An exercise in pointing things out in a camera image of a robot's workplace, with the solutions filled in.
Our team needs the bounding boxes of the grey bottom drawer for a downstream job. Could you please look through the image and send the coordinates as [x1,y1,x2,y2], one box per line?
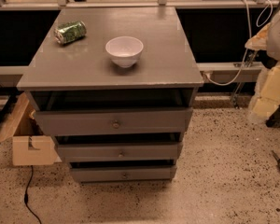
[70,165,176,183]

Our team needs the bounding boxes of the grey drawer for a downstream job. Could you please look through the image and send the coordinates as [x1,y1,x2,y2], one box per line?
[57,142,183,162]
[70,165,176,183]
[35,108,192,136]

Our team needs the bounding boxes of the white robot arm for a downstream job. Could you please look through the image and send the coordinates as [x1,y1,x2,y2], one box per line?
[245,10,280,123]

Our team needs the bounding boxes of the grey drawer cabinet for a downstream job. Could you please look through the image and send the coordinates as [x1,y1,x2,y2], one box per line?
[18,7,203,183]

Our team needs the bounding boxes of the grey top drawer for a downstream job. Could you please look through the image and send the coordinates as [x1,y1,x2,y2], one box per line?
[35,108,192,136]

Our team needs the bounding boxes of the grey middle drawer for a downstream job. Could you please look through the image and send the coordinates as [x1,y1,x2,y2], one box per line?
[57,142,183,162]

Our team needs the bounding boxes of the white bowl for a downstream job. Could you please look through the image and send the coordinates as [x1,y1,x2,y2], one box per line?
[105,36,144,68]

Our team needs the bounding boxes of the green soda can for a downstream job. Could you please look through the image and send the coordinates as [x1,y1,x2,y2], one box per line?
[54,21,87,45]

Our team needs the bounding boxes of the wooden box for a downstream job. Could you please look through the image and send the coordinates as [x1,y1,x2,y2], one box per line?
[0,93,61,166]

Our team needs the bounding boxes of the slanted metal rod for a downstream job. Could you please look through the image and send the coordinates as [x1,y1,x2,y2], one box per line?
[228,0,280,97]

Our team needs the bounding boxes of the grey metal rail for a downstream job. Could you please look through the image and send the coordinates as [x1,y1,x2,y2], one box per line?
[198,62,264,84]

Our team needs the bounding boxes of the black floor cable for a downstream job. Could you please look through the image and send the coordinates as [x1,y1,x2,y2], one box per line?
[23,165,43,224]

